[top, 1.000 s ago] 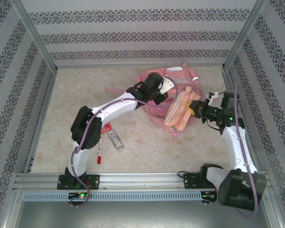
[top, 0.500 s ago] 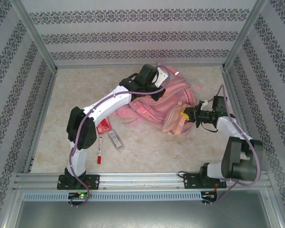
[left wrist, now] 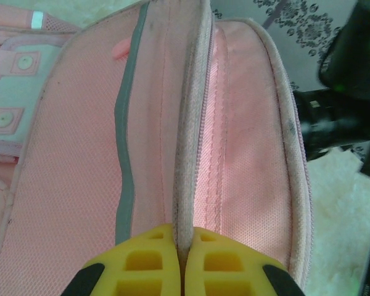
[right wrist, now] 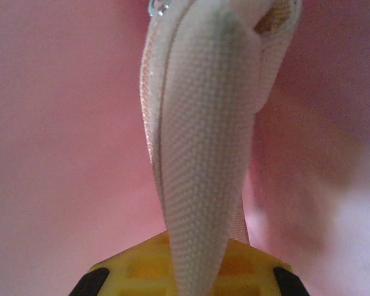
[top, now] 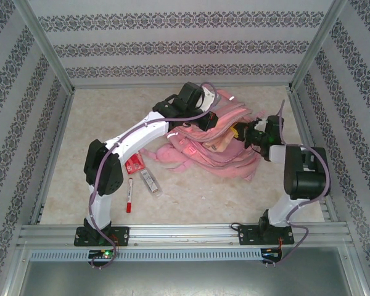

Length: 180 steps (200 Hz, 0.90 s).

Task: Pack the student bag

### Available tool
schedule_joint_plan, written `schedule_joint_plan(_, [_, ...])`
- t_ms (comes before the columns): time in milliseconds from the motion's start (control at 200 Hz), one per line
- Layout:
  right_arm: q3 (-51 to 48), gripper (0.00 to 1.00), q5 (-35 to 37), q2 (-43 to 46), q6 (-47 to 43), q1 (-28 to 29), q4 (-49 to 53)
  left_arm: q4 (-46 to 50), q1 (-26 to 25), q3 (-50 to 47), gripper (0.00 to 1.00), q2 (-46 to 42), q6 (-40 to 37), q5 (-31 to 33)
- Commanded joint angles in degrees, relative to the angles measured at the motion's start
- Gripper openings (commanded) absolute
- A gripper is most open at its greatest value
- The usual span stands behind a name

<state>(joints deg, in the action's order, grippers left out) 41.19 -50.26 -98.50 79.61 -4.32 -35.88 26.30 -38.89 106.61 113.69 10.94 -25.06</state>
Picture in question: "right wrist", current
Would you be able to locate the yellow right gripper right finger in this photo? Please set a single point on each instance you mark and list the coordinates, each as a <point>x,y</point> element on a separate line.
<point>253,277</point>

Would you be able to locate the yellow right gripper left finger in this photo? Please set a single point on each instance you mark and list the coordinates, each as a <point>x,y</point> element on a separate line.
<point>132,274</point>

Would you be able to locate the pink backpack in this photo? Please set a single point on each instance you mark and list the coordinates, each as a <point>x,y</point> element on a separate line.
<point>64,123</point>

